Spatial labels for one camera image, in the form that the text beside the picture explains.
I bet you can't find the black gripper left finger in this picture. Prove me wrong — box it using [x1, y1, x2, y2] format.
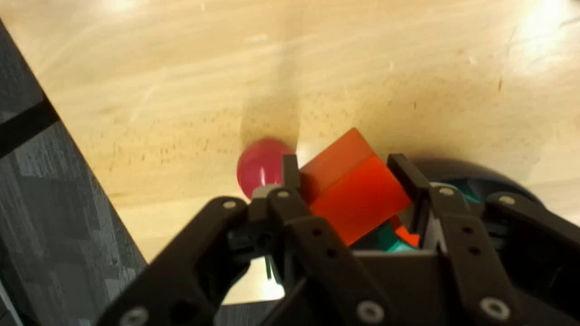
[282, 153, 300, 193]

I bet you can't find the small orange block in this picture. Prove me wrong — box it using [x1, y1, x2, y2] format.
[395, 224, 420, 247]

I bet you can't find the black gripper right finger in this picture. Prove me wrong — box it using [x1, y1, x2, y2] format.
[387, 153, 429, 209]

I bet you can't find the red toy radish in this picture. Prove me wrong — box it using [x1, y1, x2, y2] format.
[235, 137, 291, 197]

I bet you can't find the black bowl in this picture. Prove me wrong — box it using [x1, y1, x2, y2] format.
[369, 158, 538, 238]

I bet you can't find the small teal block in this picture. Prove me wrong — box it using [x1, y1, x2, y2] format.
[355, 225, 413, 253]

